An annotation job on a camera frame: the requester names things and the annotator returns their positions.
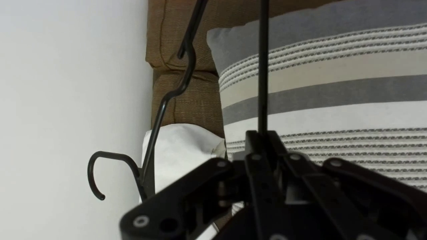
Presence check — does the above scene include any black clothing hanger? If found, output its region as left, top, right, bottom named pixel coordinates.
left=85, top=0, right=271, bottom=202

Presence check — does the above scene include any grey striped throw pillow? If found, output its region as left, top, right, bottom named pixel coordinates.
left=206, top=0, right=427, bottom=194

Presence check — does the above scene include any brown fabric sofa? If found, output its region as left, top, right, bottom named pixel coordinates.
left=146, top=0, right=339, bottom=138

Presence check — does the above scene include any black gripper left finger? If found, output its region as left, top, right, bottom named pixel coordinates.
left=119, top=129, right=266, bottom=240

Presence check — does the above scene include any white folded cloth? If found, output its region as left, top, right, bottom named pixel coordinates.
left=140, top=122, right=230, bottom=194

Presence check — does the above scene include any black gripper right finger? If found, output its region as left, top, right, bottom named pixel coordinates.
left=263, top=129, right=427, bottom=240

